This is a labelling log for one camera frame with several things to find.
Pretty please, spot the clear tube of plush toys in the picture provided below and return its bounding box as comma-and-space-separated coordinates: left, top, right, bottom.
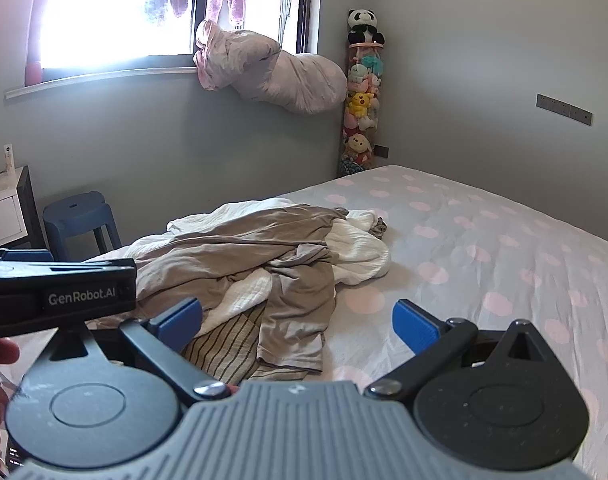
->
338, 42, 385, 177

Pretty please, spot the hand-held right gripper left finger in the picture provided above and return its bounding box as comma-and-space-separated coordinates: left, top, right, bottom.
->
48, 297, 235, 404

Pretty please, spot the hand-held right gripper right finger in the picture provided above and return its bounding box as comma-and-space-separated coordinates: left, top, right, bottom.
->
365, 299, 553, 401

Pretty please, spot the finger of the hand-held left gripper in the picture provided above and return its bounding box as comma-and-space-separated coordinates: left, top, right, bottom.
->
0, 249, 54, 264

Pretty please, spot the blue plastic stool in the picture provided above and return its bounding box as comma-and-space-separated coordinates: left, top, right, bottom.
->
42, 191, 123, 264

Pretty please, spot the bed with pink dotted sheet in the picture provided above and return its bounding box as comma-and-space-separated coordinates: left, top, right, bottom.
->
84, 164, 608, 480

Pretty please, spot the beige striped garment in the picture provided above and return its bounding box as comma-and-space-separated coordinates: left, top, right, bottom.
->
181, 305, 305, 386

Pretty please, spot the taupe shirt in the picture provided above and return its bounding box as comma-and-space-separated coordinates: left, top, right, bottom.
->
134, 204, 351, 374

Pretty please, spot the panda plush toy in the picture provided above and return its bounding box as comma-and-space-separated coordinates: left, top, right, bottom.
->
347, 8, 386, 46

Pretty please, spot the white crinkled garment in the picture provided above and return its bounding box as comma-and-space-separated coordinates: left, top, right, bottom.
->
86, 197, 391, 342

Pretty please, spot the white nightstand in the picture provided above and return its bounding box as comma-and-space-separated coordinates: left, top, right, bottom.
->
0, 165, 47, 252

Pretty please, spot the white window sill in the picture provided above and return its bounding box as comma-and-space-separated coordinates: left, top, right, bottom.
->
4, 65, 201, 102

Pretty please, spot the window with dark frame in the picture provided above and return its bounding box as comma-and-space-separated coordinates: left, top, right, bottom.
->
34, 0, 319, 78

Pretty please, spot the pink rolled quilt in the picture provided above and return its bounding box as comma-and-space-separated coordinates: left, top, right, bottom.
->
194, 19, 347, 115

